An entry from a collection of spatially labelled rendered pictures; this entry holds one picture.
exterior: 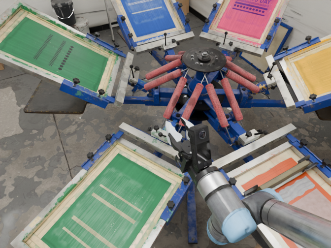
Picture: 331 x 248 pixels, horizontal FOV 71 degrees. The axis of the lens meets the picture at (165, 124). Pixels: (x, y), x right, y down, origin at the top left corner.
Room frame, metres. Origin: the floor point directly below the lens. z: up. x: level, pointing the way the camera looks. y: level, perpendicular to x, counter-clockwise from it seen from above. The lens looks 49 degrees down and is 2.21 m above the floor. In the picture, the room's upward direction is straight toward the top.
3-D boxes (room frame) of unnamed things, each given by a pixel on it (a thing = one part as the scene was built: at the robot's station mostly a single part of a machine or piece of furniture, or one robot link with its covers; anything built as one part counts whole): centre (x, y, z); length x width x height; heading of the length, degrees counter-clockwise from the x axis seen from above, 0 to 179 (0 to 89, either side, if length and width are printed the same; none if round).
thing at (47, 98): (1.38, 0.41, 0.91); 1.34 x 0.40 x 0.08; 88
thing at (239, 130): (0.92, -0.50, 1.02); 0.17 x 0.06 x 0.05; 28
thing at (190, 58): (1.36, -0.26, 0.67); 0.39 x 0.39 x 1.35
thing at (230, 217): (0.19, -0.15, 1.65); 0.11 x 0.08 x 0.09; 24
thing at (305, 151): (0.77, -0.89, 0.98); 0.30 x 0.05 x 0.07; 28
